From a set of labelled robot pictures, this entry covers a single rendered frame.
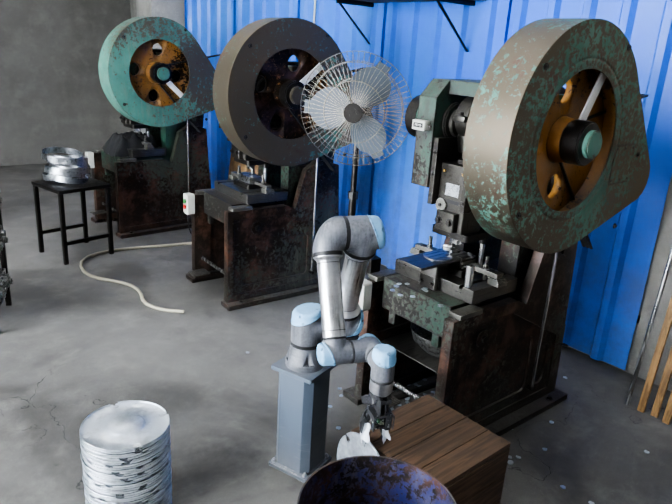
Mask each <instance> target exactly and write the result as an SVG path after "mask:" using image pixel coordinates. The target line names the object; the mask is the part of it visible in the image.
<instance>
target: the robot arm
mask: <svg viewBox="0 0 672 504"><path fill-rule="evenodd" d="M385 240H386V238H385V229H384V225H383V223H382V220H381V219H380V218H379V217H378V216H375V215H359V216H334V217H332V218H330V219H328V220H327V221H325V222H324V223H323V224H322V226H321V227H320V228H319V230H318V232H317V234H316V237H315V240H314V244H313V259H314V260H315V261H316V262H317V272H318V284H319V297H320V304H318V303H315V304H314V303H304V304H301V305H299V306H297V307H296V308H295V309H294V310H293V312H292V319H291V345H290V347H289V350H288V352H287V355H286V358H285V365H286V366H287V368H289V369H290V370H292V371H295V372H298V373H314V372H317V371H320V370H321V369H323V368H324V366H335V365H341V364H351V363H362V362H367V363H368V364H369V366H370V367H371V374H370V383H369V394H366V395H365V396H361V399H362V404H366V405H367V404H368V405H367V407H366V408H365V412H363V414H362V416H361V418H360V420H359V430H360V439H361V443H362V445H363V447H365V444H366V443H367V444H369V442H370V436H369V432H370V429H371V430H372V431H373V432H374V429H380V433H381V436H380V438H381V441H382V444H384V443H385V441H386V439H389V440H391V436H390V434H389V432H388V431H389V430H390V427H391V428H392V430H393V429H394V420H395V415H394V414H393V412H392V411H391V409H390V408H389V404H392V400H391V395H392V390H393V384H394V374H395V365H396V361H397V358H396V349H395V348H394V347H393V346H390V345H388V344H382V343H381V342H380V340H379V339H378V338H376V337H375V336H374V335H373V334H369V333H367V334H364V335H362V336H360V337H359V338H358V340H347V341H346V337H351V336H356V335H358V334H359V333H360V332H361V330H362V328H363V324H364V321H363V319H364V314H363V310H362V308H361V307H360V305H359V304H358V302H359V298H360V294H361V291H362V287H363V283H364V279H365V275H366V271H367V267H368V263H369V260H370V259H372V258H373V257H374V256H375V253H376V250H377V249H378V250H380V249H382V248H384V246H385ZM342 251H343V252H344V253H345V258H344V263H343V267H342V272H341V271H340V259H341V257H342ZM322 339H323V342H322ZM321 342H322V343H321ZM392 418H393V425H392V423H391V422H392ZM369 421H370V423H371V425H370V423H369Z"/></svg>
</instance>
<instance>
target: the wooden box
mask: <svg viewBox="0 0 672 504"><path fill-rule="evenodd" d="M392 412H393V414H394V415H395V420H394V429H393V430H392V428H391V427H390V430H389V431H388V432H389V434H390V436H391V440H389V439H386V441H385V443H384V444H382V441H381V438H380V436H381V433H380V429H374V432H373V431H372V430H371V429H370V432H369V436H370V442H371V443H372V444H373V446H374V447H375V448H376V450H377V452H378V453H379V455H380V456H384V457H390V458H395V459H399V460H402V461H405V462H408V463H411V464H413V465H415V466H418V467H420V468H422V469H423V470H425V471H427V472H428V473H430V474H431V475H433V476H434V477H435V478H437V479H438V480H439V481H440V482H441V483H442V484H443V485H444V486H445V487H446V488H447V489H448V490H449V492H450V493H451V494H452V496H453V498H454V499H455V501H456V503H457V504H500V500H501V495H502V489H503V484H504V478H505V475H504V474H505V472H506V467H507V461H508V456H509V450H510V449H509V447H510V444H511V443H510V442H509V441H507V440H505V439H503V438H502V437H500V436H498V435H497V434H495V433H493V432H491V431H490V430H488V429H486V428H485V427H483V426H481V425H479V424H478V423H476V422H474V421H473V420H471V419H469V418H468V417H467V418H466V416H464V415H462V414H461V413H459V412H457V411H456V410H454V409H452V408H450V407H449V406H446V405H445V404H444V403H442V402H440V401H438V400H437V399H435V398H433V397H432V396H430V395H428V394H427V395H425V396H423V397H421V398H419V399H416V400H414V401H412V402H410V403H408V404H406V405H404V406H402V407H399V408H397V409H395V410H393V411H392Z"/></svg>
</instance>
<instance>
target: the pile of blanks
mask: <svg viewBox="0 0 672 504"><path fill-rule="evenodd" d="M81 438H84V437H81V436H80V446H81V461H82V467H83V483H84V492H85V504H171V503H172V469H171V449H170V445H171V432H170V423H169V426H168V428H167V430H166V432H165V433H164V434H163V435H162V436H161V437H160V438H159V439H157V440H156V441H154V442H152V443H151V444H149V445H146V446H144V447H141V448H139V447H137V449H134V450H130V451H123V452H107V451H101V450H97V449H94V448H92V447H90V446H88V445H87V444H85V443H84V442H83V440H82V439H81Z"/></svg>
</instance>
